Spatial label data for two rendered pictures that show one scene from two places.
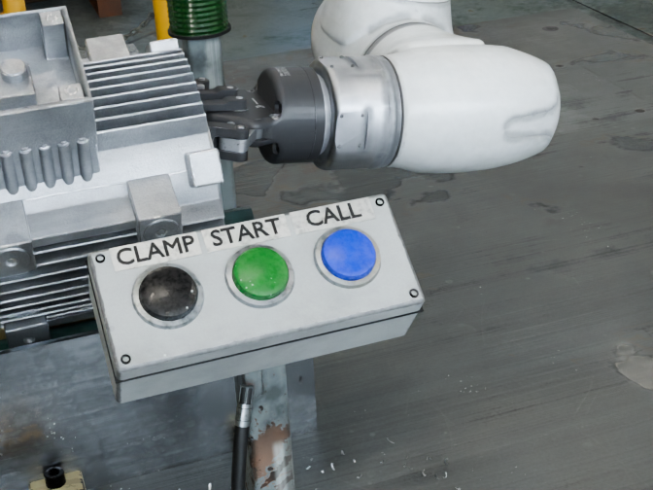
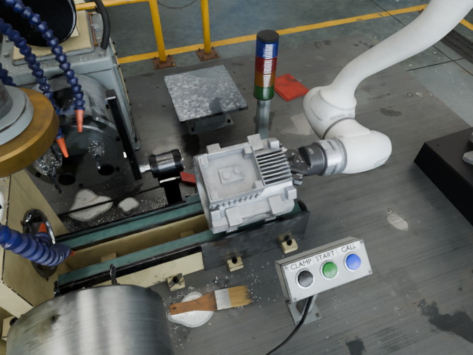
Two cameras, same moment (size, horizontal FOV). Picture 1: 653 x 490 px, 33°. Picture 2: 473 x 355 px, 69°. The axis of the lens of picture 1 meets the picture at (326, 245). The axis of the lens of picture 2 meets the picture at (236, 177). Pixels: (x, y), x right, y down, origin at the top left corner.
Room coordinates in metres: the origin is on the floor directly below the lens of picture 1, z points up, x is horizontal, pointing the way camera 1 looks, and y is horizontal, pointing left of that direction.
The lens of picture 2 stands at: (0.24, 0.21, 1.67)
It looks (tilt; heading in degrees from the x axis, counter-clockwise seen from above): 50 degrees down; 359
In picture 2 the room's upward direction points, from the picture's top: straight up
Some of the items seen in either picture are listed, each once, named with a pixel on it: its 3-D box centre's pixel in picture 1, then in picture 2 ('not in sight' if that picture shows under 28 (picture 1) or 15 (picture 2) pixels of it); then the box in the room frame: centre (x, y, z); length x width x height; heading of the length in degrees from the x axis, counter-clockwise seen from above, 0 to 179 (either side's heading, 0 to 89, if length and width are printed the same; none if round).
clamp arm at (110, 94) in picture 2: not in sight; (126, 139); (0.82, 0.45, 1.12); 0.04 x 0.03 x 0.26; 109
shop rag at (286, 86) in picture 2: not in sight; (287, 86); (1.46, -0.02, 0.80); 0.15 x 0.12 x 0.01; 29
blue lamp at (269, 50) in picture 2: not in sight; (267, 45); (1.10, 0.12, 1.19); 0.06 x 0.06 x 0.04
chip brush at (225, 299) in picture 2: not in sight; (210, 301); (0.56, 0.27, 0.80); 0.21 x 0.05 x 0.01; 101
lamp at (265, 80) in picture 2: not in sight; (265, 75); (1.10, 0.12, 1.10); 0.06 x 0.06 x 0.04
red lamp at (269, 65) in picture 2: not in sight; (266, 60); (1.10, 0.12, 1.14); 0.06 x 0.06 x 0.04
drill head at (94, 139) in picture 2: not in sight; (75, 125); (0.96, 0.64, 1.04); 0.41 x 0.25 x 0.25; 19
